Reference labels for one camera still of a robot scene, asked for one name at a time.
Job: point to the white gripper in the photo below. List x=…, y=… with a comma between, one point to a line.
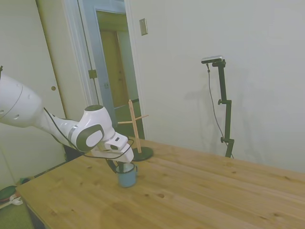
x=119, y=156

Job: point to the blue enamel mug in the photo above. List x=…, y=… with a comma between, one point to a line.
x=127, y=179

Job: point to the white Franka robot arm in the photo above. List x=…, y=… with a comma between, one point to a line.
x=19, y=105

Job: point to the wooden mug tree black base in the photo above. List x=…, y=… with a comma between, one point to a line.
x=137, y=133

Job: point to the black tower box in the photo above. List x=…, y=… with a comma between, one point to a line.
x=71, y=152

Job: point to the brown wooden door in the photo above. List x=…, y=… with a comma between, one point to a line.
x=113, y=71

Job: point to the white floor object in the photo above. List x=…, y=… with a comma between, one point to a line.
x=16, y=200

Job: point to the dark green floor object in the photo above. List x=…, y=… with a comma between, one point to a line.
x=7, y=193

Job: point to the white door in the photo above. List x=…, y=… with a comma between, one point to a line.
x=47, y=59

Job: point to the black camera stand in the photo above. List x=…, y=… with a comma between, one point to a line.
x=226, y=107

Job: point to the metal wall switch plate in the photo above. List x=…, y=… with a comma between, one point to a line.
x=143, y=26

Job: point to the exterior camera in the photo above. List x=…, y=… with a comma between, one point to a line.
x=212, y=59

